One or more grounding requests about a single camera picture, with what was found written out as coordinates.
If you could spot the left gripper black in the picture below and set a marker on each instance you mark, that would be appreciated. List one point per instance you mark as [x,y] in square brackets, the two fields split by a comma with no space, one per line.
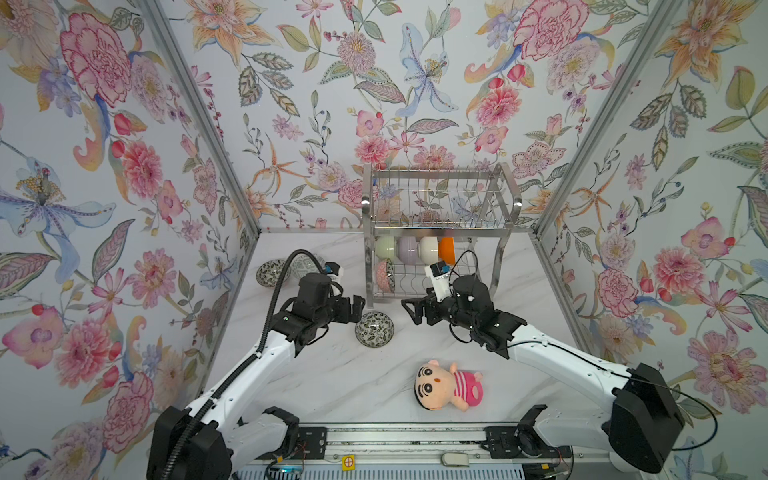
[347,315]

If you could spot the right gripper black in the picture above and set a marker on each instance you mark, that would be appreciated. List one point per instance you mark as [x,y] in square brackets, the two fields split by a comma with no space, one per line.
[430,305]

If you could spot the dark patterned bowl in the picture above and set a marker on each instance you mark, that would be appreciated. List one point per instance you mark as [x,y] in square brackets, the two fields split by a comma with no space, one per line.
[269,274]
[384,276]
[375,329]

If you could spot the light green bowl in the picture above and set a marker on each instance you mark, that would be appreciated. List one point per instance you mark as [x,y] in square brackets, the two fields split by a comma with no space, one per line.
[386,248]

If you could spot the cream bowl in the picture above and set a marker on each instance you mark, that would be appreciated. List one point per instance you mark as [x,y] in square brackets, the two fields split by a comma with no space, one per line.
[428,250]

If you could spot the lilac purple bowl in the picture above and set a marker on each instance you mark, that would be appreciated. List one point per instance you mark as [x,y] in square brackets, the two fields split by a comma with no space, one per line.
[407,250]

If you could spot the white bowl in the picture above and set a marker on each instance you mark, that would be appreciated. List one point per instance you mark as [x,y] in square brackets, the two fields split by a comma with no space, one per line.
[447,251]

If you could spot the dark patterned bowl back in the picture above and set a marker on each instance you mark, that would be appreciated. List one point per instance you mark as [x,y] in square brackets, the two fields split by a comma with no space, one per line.
[269,274]

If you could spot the steel two-tier dish rack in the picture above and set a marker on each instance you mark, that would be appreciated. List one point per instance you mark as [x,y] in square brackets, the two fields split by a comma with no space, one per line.
[479,209]

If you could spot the pale green patterned bowl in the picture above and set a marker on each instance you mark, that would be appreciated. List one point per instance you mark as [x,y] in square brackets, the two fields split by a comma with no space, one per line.
[302,265]

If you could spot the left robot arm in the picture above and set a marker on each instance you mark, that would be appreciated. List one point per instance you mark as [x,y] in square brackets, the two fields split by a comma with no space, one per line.
[209,438]

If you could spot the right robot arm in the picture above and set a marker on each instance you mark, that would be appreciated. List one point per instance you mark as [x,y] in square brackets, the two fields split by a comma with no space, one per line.
[632,412]

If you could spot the cartoon boy plush doll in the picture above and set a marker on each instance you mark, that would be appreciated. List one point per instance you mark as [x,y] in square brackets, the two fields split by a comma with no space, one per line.
[436,387]

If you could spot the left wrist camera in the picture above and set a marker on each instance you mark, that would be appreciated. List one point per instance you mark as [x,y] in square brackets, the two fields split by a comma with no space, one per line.
[333,269]

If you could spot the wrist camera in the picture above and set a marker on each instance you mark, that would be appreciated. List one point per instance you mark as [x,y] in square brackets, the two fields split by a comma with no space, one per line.
[333,269]
[439,275]

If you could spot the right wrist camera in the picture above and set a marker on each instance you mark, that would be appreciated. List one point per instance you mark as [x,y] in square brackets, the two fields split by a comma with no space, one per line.
[439,275]

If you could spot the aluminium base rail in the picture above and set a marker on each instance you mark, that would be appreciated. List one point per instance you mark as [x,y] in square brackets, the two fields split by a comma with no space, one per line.
[424,443]

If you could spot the grey clip on rail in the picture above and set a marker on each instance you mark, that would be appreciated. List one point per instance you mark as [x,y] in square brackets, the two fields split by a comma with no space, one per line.
[455,460]

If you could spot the yellow sticker on rail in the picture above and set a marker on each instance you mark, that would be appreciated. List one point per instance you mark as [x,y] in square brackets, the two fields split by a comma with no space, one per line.
[348,463]

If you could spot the left aluminium corner post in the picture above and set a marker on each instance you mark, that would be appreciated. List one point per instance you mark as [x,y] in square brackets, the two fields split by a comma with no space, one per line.
[164,37]

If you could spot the aluminium corner post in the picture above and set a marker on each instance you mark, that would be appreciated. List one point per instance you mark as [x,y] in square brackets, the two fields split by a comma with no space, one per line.
[164,37]
[659,20]

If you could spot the right aluminium corner post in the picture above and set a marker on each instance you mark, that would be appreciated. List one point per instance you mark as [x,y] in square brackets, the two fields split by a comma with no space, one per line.
[659,20]

